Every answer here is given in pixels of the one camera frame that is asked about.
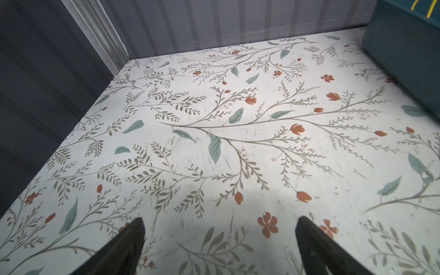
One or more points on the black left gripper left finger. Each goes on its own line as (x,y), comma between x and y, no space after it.
(120,256)

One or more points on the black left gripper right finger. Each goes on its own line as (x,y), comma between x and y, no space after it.
(321,255)

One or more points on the teal plastic bin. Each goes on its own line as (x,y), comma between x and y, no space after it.
(403,37)

